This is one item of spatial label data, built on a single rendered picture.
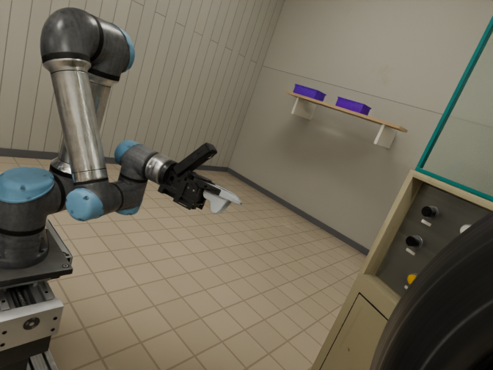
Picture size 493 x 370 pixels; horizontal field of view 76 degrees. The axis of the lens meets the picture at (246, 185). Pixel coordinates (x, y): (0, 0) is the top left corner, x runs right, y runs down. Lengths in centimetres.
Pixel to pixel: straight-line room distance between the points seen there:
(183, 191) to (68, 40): 40
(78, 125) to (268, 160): 426
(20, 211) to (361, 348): 104
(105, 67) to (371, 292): 101
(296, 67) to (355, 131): 136
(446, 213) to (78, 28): 104
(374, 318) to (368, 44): 384
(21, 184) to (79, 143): 20
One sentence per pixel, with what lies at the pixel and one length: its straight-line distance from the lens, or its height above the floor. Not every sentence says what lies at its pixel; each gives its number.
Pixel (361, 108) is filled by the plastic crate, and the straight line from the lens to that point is 379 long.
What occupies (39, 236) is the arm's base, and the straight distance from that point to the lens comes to 100.
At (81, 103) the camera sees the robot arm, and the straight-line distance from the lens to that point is 80.
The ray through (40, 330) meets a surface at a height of 61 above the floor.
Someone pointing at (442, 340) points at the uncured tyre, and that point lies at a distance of 28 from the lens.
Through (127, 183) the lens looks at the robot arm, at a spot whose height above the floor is 100.
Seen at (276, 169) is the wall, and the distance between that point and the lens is 481.
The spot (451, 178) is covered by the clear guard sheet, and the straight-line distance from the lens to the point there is 104.
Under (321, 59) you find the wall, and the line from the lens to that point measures 478.
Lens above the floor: 131
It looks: 15 degrees down
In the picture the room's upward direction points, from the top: 20 degrees clockwise
